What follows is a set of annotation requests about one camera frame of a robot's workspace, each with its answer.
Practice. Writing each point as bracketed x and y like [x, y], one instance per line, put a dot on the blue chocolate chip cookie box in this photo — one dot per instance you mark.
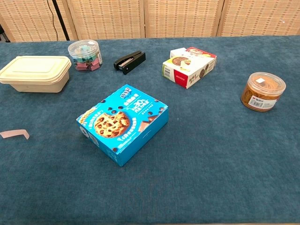
[131, 122]

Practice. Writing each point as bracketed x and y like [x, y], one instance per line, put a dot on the pink paper strip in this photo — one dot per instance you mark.
[14, 133]

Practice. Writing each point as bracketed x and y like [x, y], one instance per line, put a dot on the white pie snack box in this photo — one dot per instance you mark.
[185, 70]

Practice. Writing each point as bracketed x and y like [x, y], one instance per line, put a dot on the red and white snack box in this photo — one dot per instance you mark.
[201, 52]

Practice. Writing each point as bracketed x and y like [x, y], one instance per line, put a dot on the black stapler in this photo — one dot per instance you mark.
[130, 62]

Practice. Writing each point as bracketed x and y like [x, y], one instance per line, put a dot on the clear jar of binder clips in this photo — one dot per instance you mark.
[85, 55]

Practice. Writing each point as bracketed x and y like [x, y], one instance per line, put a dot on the woven bamboo screen panel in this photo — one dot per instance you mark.
[107, 18]
[262, 16]
[28, 18]
[182, 18]

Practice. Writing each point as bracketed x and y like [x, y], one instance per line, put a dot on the clear jar of rubber bands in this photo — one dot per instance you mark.
[262, 92]

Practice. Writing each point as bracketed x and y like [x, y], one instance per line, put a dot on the beige lidded food container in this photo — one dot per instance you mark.
[35, 72]

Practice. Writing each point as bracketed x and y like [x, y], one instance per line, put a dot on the black tripod leg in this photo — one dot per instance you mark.
[61, 22]

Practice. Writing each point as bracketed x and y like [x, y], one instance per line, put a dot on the black stand part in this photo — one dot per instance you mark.
[3, 35]

